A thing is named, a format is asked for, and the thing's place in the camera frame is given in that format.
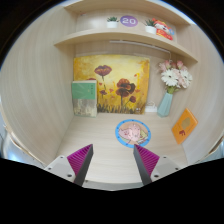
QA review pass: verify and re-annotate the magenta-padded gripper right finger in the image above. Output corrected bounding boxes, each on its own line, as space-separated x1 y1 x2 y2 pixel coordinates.
133 143 183 187

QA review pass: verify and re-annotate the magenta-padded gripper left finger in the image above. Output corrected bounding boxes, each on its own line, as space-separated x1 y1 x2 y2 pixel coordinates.
44 143 95 187

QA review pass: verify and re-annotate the round blue-rimmed cartoon mouse pad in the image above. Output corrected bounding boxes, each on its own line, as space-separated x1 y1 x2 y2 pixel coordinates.
115 119 152 148

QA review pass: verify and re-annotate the orange book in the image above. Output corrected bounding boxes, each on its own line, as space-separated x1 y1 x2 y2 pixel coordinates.
171 107 199 145

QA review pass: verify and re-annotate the white power strip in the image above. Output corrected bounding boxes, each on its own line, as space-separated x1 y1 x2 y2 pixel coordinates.
143 101 159 114

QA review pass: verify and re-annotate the pale teal vase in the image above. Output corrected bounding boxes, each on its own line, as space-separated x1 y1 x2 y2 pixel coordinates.
156 91 174 118

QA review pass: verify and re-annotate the green and beige book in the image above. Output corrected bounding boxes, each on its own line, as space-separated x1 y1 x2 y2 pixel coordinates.
71 79 98 118

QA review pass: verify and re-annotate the yellow poppy flower painting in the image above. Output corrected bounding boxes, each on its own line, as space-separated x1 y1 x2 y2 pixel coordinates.
73 54 151 115

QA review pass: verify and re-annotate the pink and white flower bouquet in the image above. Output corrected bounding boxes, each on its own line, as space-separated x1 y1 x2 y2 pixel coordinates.
158 59 194 95

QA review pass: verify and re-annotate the white light bar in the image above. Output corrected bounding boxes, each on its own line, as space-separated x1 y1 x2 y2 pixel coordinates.
109 39 173 61

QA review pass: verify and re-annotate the wooden wall shelf with ornaments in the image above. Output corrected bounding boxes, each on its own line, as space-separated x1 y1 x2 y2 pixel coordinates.
53 0 199 64

